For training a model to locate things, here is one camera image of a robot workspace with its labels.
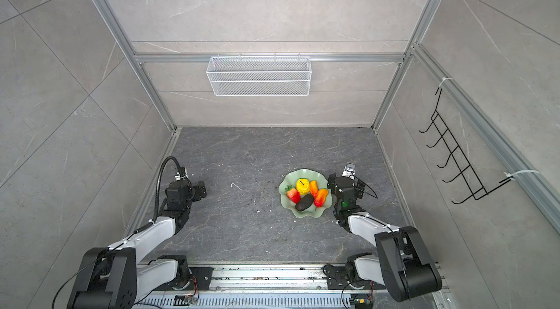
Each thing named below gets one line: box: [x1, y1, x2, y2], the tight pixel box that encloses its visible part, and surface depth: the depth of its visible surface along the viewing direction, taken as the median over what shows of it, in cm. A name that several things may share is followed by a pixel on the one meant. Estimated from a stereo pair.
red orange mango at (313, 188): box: [309, 180, 319, 199], surface depth 94 cm
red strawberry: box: [284, 185, 302, 205], surface depth 92 cm
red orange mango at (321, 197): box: [313, 188, 329, 208], surface depth 90 cm
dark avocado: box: [294, 193, 314, 212], surface depth 91 cm
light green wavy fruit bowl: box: [278, 168, 334, 219], surface depth 94 cm
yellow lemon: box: [296, 177, 310, 196], surface depth 92 cm
